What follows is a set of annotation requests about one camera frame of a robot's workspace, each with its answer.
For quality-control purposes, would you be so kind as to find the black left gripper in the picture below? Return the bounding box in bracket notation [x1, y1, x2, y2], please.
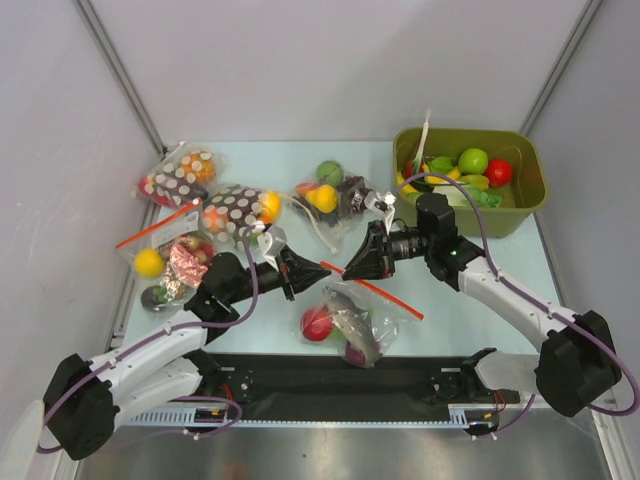
[225, 245, 329, 304]

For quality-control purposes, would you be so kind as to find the red fake apple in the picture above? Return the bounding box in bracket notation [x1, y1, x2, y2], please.
[300, 306, 334, 342]

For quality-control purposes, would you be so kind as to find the grey fake fish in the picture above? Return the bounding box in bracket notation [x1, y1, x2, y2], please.
[324, 288, 382, 368]

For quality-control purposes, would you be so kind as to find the clear orange-zip plastic bag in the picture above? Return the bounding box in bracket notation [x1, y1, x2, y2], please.
[298, 261, 424, 369]

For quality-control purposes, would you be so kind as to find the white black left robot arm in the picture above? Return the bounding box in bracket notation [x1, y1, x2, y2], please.
[37, 247, 330, 460]

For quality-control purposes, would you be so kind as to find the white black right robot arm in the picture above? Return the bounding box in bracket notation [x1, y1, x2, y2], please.
[342, 193, 622, 417]

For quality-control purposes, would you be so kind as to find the clear bag with grapes pear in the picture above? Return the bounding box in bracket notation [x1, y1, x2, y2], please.
[286, 159, 377, 254]

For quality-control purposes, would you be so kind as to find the yellow fake pear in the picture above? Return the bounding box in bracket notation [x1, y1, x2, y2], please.
[305, 185, 338, 214]

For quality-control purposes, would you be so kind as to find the polka dot bag middle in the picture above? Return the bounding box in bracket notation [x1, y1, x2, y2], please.
[202, 184, 282, 249]

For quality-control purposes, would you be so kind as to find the polka dot bag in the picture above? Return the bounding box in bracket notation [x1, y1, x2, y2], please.
[202, 184, 282, 249]
[134, 141, 229, 209]

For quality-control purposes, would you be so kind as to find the fake napa cabbage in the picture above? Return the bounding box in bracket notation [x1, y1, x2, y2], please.
[433, 185, 502, 208]

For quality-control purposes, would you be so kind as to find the fake green onion stalk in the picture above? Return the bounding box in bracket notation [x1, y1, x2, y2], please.
[412, 108, 432, 174]

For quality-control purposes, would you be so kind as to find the purple fake onion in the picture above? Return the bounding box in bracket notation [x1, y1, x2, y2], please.
[345, 344, 366, 368]

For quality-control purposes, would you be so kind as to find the yellow fake banana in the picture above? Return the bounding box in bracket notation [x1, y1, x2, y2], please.
[395, 168, 461, 195]

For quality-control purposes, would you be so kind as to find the orange-zip bag with lemon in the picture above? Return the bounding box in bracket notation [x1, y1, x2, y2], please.
[116, 200, 216, 317]

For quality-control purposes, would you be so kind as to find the green fake apple in bin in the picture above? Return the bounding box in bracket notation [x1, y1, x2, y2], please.
[457, 147, 489, 175]

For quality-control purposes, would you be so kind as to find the red fake tomato in bin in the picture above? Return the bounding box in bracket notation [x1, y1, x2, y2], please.
[484, 158, 513, 188]

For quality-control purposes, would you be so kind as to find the yellow fake lemon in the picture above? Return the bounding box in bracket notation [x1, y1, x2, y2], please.
[133, 248, 165, 279]

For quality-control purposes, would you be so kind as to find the polka dot bag far left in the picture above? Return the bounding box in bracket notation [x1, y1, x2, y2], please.
[134, 141, 229, 209]

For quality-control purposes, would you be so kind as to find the olive green plastic bin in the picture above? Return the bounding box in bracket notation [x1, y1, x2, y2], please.
[394, 127, 547, 238]

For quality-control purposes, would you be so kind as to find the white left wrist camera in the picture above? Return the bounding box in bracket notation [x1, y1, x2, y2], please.
[251, 221, 287, 269]

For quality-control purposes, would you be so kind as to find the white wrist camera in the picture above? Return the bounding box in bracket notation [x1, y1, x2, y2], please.
[364, 191, 396, 218]
[251, 221, 287, 269]

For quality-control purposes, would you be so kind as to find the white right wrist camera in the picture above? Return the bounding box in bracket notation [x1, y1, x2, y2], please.
[364, 191, 396, 218]

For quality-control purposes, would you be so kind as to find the white cable duct strip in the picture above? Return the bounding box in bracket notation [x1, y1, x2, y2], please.
[125, 402, 499, 430]

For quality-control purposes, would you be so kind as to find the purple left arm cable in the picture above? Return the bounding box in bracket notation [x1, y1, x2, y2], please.
[35, 222, 274, 455]

